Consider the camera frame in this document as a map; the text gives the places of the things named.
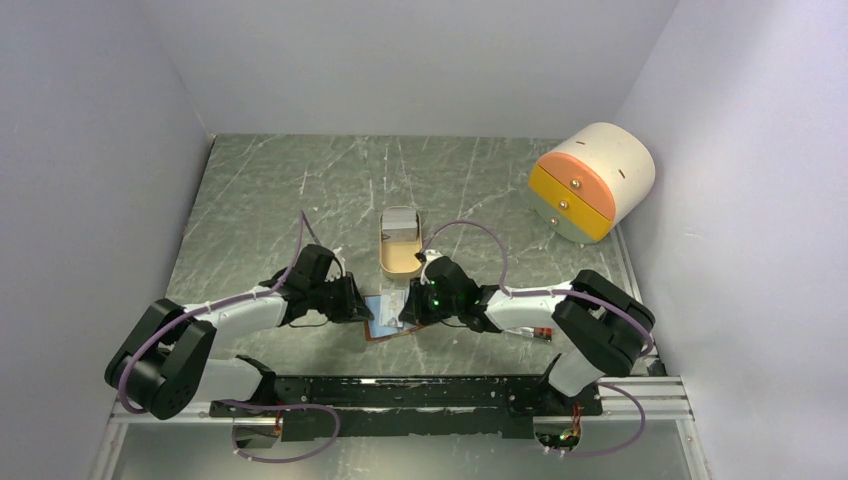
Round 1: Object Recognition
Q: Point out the beige oval tray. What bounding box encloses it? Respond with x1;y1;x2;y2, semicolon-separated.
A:
378;213;423;280

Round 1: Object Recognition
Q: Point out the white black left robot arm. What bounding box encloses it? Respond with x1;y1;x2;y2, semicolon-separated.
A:
104;244;374;420

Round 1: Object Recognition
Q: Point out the aluminium frame rail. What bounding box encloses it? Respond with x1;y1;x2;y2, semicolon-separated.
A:
91;239;692;479

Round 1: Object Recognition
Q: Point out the round pastel drawer cabinet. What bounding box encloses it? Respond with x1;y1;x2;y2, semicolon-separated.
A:
528;122;656;244

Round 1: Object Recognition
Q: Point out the stack of credit cards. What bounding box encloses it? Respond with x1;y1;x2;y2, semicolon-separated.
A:
380;207;420;243

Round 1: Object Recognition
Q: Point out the white VIP credit card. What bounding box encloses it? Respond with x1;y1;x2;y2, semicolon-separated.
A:
378;289;406;329

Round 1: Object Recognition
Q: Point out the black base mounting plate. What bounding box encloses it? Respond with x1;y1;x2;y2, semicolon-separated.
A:
208;374;603;441

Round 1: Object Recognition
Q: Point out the pack of coloured markers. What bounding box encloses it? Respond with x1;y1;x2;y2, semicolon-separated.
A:
507;327;554;342

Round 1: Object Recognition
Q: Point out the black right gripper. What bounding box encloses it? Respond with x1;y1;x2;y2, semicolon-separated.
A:
399;276;462;325

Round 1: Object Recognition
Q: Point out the brown leather card holder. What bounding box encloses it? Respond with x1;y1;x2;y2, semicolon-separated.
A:
364;289;421;342

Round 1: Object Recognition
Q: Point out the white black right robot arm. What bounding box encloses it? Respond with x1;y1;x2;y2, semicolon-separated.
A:
398;255;656;414

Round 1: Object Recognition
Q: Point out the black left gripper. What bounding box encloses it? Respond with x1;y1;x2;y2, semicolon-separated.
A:
309;270;373;323

